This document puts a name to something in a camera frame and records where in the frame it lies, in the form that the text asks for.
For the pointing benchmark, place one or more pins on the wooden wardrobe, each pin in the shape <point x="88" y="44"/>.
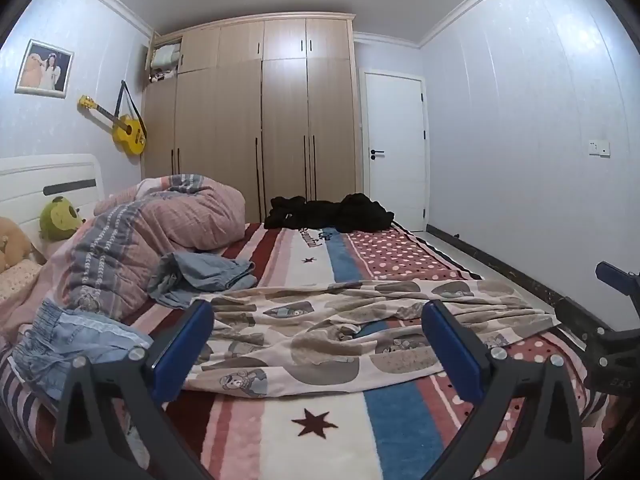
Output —
<point x="285" y="120"/>

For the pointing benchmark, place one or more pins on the white wall socket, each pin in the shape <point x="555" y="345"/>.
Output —
<point x="599" y="147"/>

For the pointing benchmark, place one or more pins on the cream pillow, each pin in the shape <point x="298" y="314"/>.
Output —
<point x="17" y="280"/>

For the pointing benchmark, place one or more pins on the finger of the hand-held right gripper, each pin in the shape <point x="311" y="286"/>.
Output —
<point x="575" y="312"/>
<point x="617" y="280"/>

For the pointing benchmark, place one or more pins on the green plush toy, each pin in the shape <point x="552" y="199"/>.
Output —
<point x="57" y="217"/>

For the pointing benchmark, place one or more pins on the blue-grey pants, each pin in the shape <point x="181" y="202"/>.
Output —
<point x="210" y="272"/>

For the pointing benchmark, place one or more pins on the yellow guitar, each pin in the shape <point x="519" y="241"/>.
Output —
<point x="127" y="132"/>

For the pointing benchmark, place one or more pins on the folded bedding in wardrobe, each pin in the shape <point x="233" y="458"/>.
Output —
<point x="164" y="60"/>

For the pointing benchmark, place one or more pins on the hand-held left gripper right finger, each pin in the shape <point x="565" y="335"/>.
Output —
<point x="450" y="355"/>

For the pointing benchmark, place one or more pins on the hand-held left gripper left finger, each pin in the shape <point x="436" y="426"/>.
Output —
<point x="185" y="345"/>

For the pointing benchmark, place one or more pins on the brown plush toy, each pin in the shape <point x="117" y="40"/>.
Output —
<point x="12" y="245"/>

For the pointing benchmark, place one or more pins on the white door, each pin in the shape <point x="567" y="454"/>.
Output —
<point x="397" y="160"/>

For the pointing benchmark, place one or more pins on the black clothes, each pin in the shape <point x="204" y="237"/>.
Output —
<point x="330" y="212"/>

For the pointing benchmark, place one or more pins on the framed wall photo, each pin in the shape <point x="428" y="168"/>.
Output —
<point x="44" y="67"/>

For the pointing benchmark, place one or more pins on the striped printed blanket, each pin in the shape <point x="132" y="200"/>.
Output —
<point x="320" y="425"/>

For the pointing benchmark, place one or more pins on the beige bear print pants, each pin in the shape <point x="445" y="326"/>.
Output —
<point x="320" y="340"/>

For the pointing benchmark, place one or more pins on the pink and grey quilt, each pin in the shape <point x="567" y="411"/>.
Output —
<point x="150" y="230"/>

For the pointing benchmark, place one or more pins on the white headboard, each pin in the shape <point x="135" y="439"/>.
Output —
<point x="30" y="175"/>

